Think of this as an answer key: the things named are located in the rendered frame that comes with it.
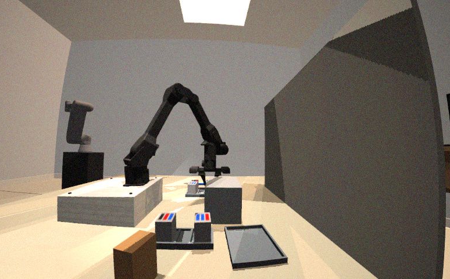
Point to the brown rectangular block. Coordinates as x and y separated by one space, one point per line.
135 257

